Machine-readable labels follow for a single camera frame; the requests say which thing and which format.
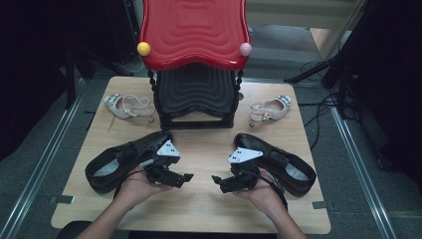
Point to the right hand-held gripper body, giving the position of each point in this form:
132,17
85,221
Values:
244,155

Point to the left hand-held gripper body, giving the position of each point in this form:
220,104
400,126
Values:
167,151

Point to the black leather shoe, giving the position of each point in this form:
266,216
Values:
258,141
109,152

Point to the white rhinestone high-heel sandal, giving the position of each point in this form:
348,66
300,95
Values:
116,108
272,113

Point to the red and black shoe rack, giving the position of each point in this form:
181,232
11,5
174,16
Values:
195,33

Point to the person's right hand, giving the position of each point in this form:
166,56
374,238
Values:
265,195

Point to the person's left hand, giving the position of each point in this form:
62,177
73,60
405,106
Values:
136,191

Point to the grey tape strip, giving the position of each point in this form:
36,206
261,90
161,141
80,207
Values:
319,204
63,199

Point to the yellow ball knob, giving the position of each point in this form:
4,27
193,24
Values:
143,48

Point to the pink ball knob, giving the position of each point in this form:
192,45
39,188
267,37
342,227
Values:
245,49

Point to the black tripod stand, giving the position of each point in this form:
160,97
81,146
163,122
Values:
312,70

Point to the person's dark clothed knee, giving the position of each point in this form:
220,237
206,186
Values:
71,230

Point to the wooden board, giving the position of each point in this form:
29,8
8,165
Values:
326,41

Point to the dark curtain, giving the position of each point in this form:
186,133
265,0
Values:
391,83
26,66

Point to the black metal post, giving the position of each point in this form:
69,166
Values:
70,83

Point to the metal floor rail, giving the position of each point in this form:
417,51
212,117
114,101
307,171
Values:
44,159
365,182

